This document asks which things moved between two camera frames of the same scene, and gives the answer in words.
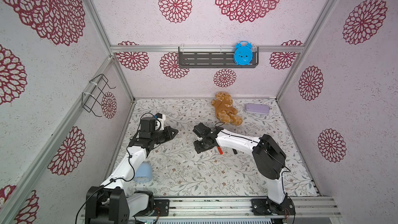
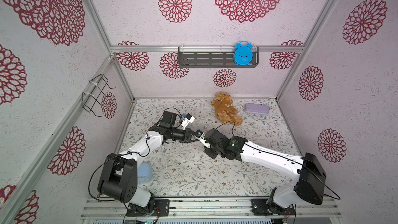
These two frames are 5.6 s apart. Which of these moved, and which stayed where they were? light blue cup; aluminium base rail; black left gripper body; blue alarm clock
Moved: black left gripper body
Stayed: aluminium base rail; light blue cup; blue alarm clock
